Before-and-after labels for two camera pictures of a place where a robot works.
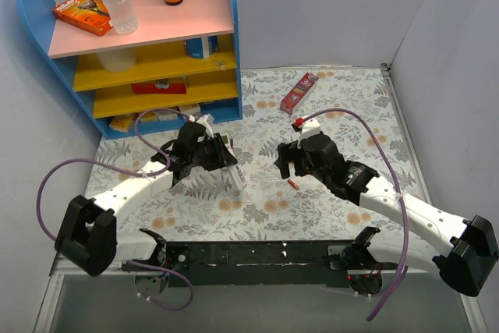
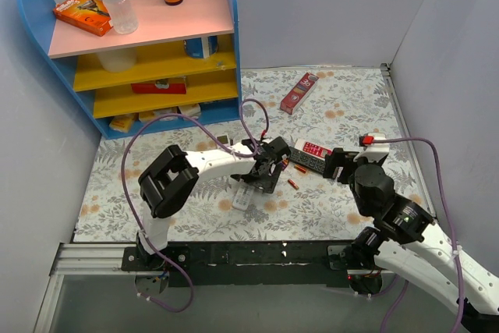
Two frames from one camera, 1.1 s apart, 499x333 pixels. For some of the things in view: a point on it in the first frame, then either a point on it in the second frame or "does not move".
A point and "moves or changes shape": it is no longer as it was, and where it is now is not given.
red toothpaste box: x=298 y=93 does not move
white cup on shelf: x=119 y=60 does not move
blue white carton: x=201 y=47 does not move
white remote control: x=236 y=175 moves or changes shape
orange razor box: x=85 y=12 does not move
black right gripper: x=292 y=160 -> x=337 y=164
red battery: x=293 y=184 does not move
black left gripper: x=224 y=152 -> x=263 y=173
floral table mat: x=353 y=103 does not move
